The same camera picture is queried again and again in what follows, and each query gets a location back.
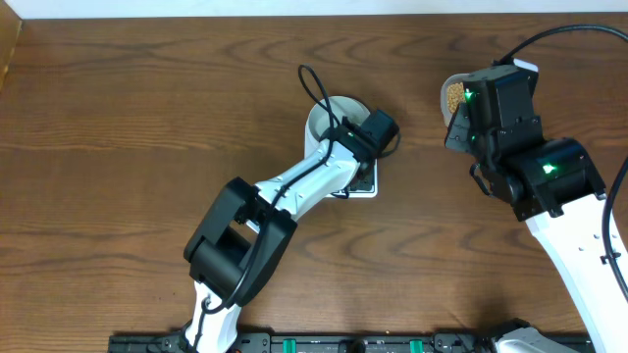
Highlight soybeans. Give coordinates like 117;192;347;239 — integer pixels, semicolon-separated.
445;82;466;114

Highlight grey bowl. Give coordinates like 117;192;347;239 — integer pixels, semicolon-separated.
307;95;372;143

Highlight clear plastic container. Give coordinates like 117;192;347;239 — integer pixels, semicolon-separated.
440;74;472;126

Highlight black mounting rail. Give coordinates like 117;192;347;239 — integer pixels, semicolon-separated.
107;333;489;353

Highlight white digital kitchen scale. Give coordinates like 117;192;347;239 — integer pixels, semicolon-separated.
304;96;378;198

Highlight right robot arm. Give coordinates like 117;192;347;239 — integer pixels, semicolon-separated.
441;62;627;352

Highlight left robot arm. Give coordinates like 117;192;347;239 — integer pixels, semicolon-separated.
183;110;399;352

